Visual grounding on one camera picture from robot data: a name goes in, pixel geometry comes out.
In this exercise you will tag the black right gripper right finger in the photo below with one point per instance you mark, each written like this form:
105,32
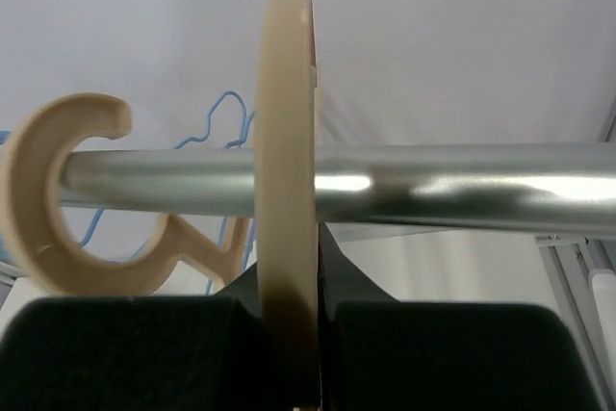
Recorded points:
379,353

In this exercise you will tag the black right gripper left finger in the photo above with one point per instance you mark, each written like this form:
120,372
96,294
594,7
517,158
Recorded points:
165,353

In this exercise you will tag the blue wire hanger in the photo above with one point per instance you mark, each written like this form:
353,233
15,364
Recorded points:
96,217
234,231

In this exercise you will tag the silver clothes rack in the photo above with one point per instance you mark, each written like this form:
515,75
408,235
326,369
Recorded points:
566,189

